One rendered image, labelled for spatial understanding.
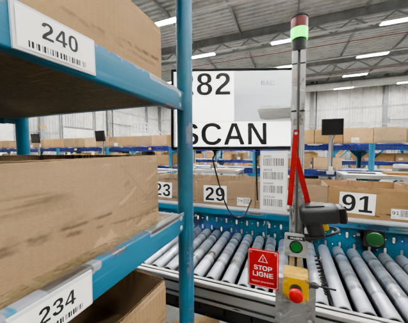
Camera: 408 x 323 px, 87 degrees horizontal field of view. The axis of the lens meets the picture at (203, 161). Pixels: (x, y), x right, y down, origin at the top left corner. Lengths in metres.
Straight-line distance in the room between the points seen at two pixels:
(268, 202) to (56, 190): 0.63
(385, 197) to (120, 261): 1.32
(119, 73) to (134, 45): 0.09
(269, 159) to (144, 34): 0.53
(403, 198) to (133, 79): 1.36
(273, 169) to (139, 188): 0.50
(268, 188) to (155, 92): 0.54
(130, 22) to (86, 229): 0.26
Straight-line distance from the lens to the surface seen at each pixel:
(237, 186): 1.39
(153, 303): 0.39
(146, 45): 0.36
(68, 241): 0.26
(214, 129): 0.81
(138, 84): 0.28
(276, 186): 0.74
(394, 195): 1.44
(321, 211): 0.70
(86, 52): 0.23
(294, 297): 0.75
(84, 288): 0.24
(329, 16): 14.46
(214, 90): 0.85
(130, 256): 0.28
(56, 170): 0.24
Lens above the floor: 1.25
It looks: 3 degrees down
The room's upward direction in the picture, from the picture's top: straight up
